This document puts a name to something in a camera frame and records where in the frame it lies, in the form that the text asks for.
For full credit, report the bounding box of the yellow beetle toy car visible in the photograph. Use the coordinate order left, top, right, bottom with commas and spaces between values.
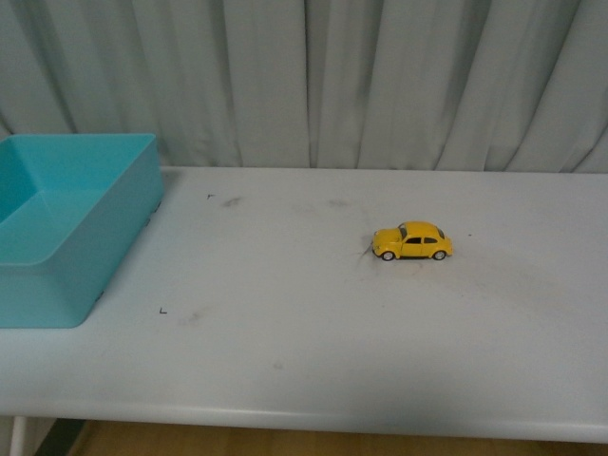
371, 220, 453, 261

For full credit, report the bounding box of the pale grey curtain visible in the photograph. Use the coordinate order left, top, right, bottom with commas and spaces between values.
1, 1, 607, 173

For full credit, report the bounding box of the teal plastic storage bin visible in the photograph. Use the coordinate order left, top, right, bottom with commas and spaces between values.
1, 134, 163, 329

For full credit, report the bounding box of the white table leg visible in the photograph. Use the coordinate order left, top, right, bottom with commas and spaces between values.
9, 416, 28, 456

